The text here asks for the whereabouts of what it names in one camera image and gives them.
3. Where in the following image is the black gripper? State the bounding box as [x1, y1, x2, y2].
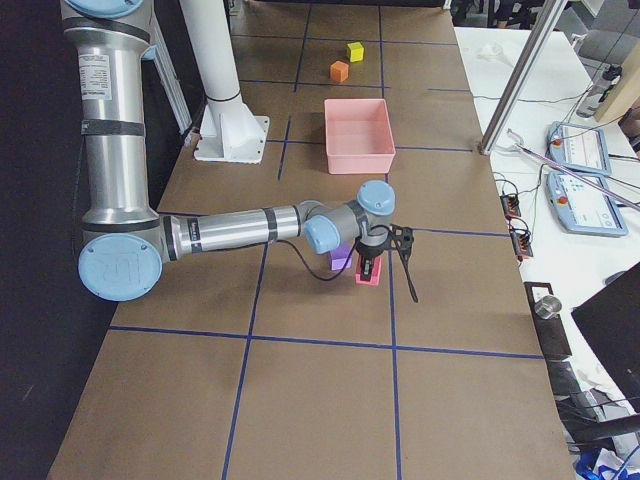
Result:
[356, 234, 385, 279]

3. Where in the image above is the red foam block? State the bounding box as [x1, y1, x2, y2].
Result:
[355, 255, 381, 286]

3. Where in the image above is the purple foam block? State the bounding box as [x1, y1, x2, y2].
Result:
[329, 243, 352, 271]

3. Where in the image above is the orange foam block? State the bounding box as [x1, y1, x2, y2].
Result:
[329, 61, 350, 83]

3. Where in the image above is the yellow foam block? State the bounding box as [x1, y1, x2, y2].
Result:
[346, 41, 365, 63]

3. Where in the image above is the pink plastic bin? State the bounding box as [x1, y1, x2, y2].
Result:
[324, 98, 396, 175]

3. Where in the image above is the upper orange black connector box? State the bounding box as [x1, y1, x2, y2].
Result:
[500, 193, 521, 218]

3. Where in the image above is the orange black connector box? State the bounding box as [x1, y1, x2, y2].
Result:
[500, 193, 521, 218]
[509, 227, 533, 261]

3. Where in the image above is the lower orange black connector box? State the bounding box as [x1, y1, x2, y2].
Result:
[509, 227, 533, 261]

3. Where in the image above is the small metal cup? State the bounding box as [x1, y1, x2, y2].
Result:
[534, 295, 562, 320]

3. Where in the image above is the long reacher grabber stick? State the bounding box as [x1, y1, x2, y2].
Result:
[505, 128, 640, 211]

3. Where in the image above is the black tray strip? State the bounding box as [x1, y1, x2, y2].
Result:
[524, 281, 572, 362]

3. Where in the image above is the lower blue teach pendant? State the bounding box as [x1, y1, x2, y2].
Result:
[546, 171, 628, 238]

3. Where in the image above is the blue teach pendant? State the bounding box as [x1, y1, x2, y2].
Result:
[547, 122, 612, 176]
[546, 171, 628, 238]

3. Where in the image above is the upper blue teach pendant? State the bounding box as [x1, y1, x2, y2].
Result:
[547, 122, 612, 176]

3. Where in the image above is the black monitor corner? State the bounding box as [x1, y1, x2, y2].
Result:
[571, 268, 639, 407]

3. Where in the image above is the grey water bottle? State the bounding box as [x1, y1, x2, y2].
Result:
[576, 65, 622, 118]

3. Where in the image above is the wooden board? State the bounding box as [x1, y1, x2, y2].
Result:
[594, 43, 640, 123]

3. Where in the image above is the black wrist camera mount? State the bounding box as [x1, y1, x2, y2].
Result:
[390, 224, 419, 303]

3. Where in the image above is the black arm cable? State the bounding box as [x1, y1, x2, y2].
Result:
[276, 224, 392, 282]

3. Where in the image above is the white pedestal column base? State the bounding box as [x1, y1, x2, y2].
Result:
[180, 0, 270, 164]

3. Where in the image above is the aluminium frame post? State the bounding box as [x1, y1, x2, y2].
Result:
[479, 0, 568, 156]

